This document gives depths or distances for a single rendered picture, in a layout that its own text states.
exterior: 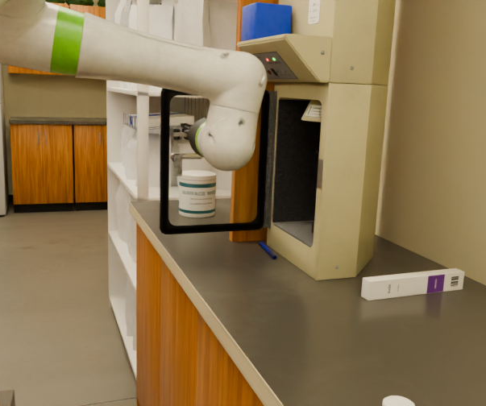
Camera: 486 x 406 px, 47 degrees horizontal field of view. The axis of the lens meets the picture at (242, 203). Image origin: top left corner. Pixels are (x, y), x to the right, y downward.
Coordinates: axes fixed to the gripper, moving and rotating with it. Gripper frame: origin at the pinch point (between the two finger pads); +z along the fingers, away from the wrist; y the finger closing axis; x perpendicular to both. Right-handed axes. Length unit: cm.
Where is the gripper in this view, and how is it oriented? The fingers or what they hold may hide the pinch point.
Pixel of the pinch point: (186, 130)
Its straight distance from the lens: 147.7
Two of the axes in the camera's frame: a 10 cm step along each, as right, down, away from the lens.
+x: -0.4, 9.8, 2.0
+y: -9.4, 0.3, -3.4
